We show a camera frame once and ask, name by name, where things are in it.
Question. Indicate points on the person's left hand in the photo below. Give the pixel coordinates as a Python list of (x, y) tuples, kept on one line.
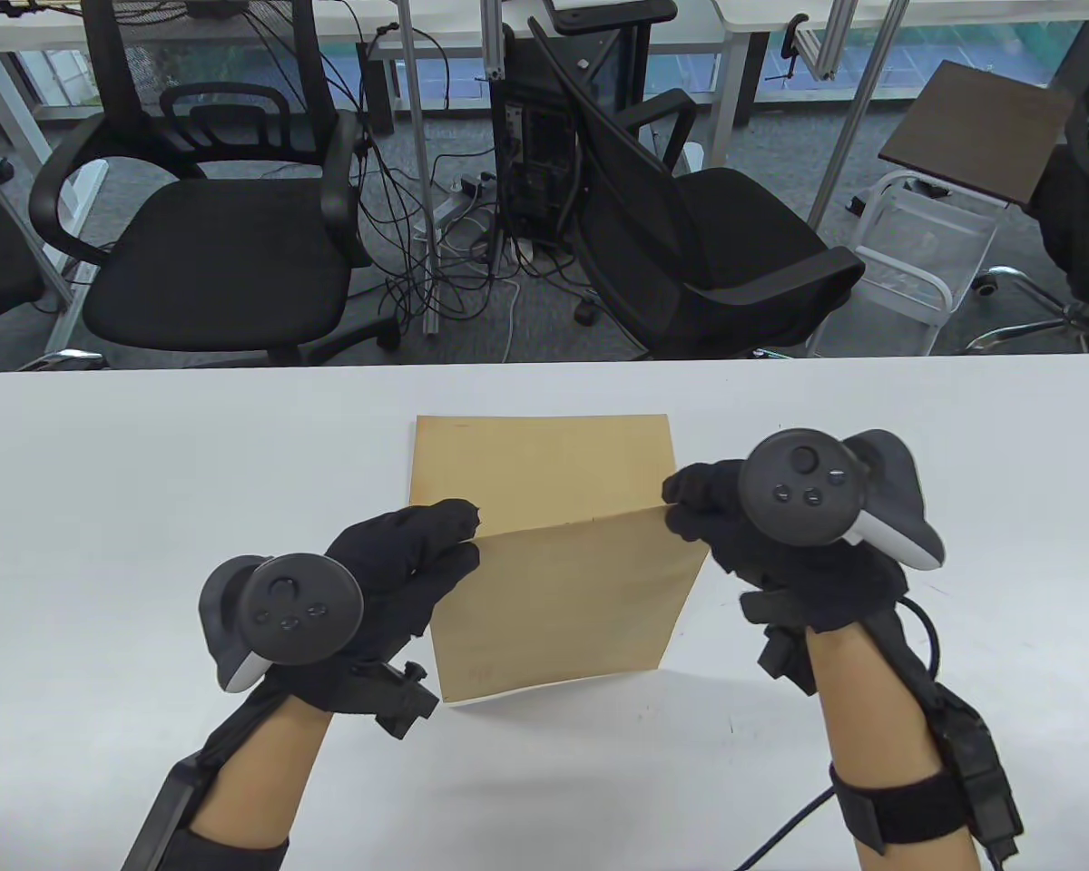
[(399, 562)]

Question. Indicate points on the person's right hand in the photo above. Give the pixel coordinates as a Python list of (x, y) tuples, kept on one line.
[(780, 562)]

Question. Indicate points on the brown A4 envelope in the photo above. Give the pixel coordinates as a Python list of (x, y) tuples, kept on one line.
[(535, 472), (563, 608)]

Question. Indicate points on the person's left forearm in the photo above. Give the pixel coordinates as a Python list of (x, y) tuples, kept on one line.
[(254, 771)]

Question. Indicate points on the person's right forearm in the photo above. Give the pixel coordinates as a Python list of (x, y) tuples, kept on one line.
[(880, 717)]

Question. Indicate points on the black mesh office chair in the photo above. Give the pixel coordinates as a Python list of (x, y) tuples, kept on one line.
[(735, 227)]

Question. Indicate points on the white power strip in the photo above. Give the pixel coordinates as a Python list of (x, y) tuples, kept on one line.
[(449, 213)]

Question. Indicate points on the white utility cart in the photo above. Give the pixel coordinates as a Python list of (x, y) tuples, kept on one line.
[(926, 238)]

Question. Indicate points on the black office chair chrome base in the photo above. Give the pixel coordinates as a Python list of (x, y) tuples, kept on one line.
[(1084, 236)]

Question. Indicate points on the dark wooden board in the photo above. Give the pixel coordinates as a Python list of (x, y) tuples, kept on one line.
[(980, 136)]

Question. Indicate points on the black computer tower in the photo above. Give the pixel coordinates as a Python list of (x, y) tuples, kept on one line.
[(544, 91)]

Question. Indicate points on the black clamp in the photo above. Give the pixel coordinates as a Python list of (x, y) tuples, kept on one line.
[(791, 41)]

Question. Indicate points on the black desk stand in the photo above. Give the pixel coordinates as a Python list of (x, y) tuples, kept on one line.
[(617, 11)]

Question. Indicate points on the aluminium frame post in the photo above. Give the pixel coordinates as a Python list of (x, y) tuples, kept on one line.
[(826, 50), (417, 136), (493, 45), (858, 109)]

